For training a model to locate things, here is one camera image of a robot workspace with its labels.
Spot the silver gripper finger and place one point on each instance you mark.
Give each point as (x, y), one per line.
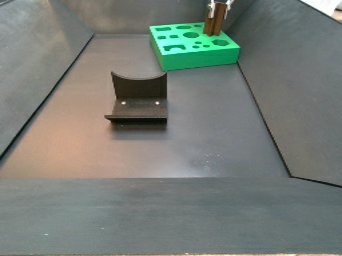
(211, 9)
(229, 3)

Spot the brown star-shaped peg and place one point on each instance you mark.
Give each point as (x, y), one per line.
(213, 24)

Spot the green shape-sorting board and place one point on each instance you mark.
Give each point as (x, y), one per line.
(183, 47)

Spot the dark curved arch block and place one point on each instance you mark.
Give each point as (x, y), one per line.
(140, 98)

